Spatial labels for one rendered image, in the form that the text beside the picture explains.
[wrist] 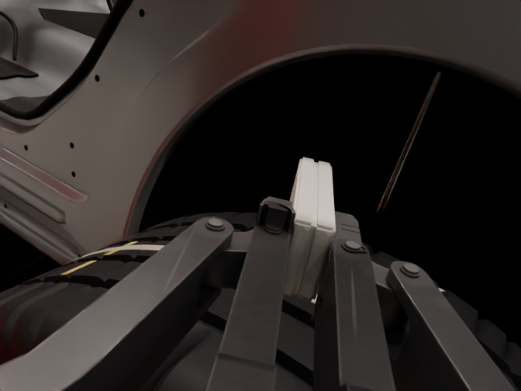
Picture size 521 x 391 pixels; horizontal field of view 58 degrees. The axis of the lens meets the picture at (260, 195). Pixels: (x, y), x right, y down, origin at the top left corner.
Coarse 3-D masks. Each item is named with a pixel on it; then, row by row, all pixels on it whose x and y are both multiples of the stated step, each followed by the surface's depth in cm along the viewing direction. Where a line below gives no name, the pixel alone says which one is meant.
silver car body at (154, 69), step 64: (0, 0) 220; (64, 0) 269; (128, 0) 74; (192, 0) 65; (256, 0) 58; (320, 0) 54; (384, 0) 50; (448, 0) 47; (512, 0) 44; (0, 64) 192; (64, 64) 193; (128, 64) 75; (192, 64) 65; (256, 64) 60; (512, 64) 45; (0, 128) 98; (64, 128) 87; (128, 128) 75; (0, 192) 99; (64, 192) 89; (128, 192) 79; (64, 256) 93
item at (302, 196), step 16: (304, 160) 21; (304, 176) 19; (304, 192) 18; (304, 208) 17; (304, 224) 16; (304, 240) 16; (288, 256) 16; (304, 256) 16; (288, 272) 16; (288, 288) 17
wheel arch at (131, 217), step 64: (320, 64) 70; (384, 64) 82; (448, 64) 49; (192, 128) 72; (256, 128) 94; (320, 128) 92; (384, 128) 86; (448, 128) 80; (512, 128) 75; (192, 192) 92; (256, 192) 104; (448, 192) 83; (512, 192) 77; (448, 256) 86; (512, 256) 80; (512, 320) 83
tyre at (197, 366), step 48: (144, 240) 40; (48, 288) 31; (96, 288) 29; (0, 336) 28; (48, 336) 26; (192, 336) 25; (288, 336) 26; (480, 336) 32; (192, 384) 22; (288, 384) 23
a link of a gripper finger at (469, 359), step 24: (408, 264) 15; (408, 288) 14; (432, 288) 14; (408, 312) 13; (432, 312) 13; (456, 312) 13; (408, 336) 13; (432, 336) 12; (456, 336) 12; (408, 360) 13; (432, 360) 12; (456, 360) 11; (480, 360) 11; (408, 384) 13; (432, 384) 12; (456, 384) 11; (480, 384) 10; (504, 384) 11
